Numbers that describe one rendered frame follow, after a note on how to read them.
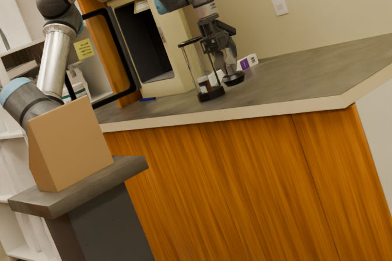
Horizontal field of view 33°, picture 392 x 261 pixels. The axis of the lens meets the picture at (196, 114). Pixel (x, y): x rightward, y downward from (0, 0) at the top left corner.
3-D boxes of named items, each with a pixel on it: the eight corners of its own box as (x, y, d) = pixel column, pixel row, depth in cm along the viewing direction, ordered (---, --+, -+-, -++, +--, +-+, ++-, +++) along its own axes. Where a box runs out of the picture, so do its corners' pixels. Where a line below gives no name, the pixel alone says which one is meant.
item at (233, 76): (252, 76, 232) (246, 59, 231) (240, 84, 225) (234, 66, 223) (231, 81, 237) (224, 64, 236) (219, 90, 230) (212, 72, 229)
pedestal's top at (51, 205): (53, 219, 172) (47, 206, 171) (11, 211, 198) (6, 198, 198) (149, 168, 189) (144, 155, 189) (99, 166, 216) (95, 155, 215)
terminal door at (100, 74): (137, 90, 297) (105, 6, 290) (78, 116, 283) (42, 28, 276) (137, 90, 298) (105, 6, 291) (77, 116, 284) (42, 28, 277)
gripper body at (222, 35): (203, 56, 225) (192, 23, 223) (216, 49, 232) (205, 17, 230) (221, 51, 221) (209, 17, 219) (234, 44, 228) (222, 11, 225)
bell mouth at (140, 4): (156, 5, 297) (152, -7, 296) (179, -3, 283) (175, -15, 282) (126, 17, 287) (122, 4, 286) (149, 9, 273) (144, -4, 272)
